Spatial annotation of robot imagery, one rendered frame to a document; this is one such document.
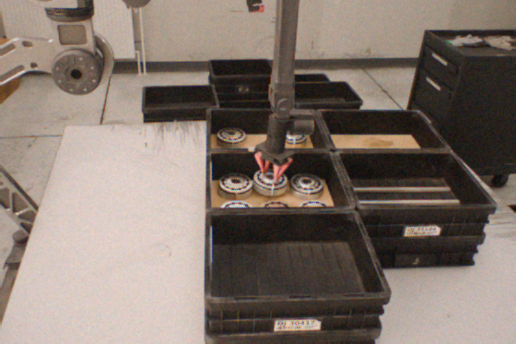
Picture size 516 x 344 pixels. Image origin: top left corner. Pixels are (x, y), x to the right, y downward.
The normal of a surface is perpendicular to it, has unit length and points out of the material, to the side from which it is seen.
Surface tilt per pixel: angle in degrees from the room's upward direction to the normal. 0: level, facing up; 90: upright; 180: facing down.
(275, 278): 0
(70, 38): 90
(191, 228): 0
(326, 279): 0
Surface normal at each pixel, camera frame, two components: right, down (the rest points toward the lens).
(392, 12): 0.18, 0.51
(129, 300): 0.05, -0.86
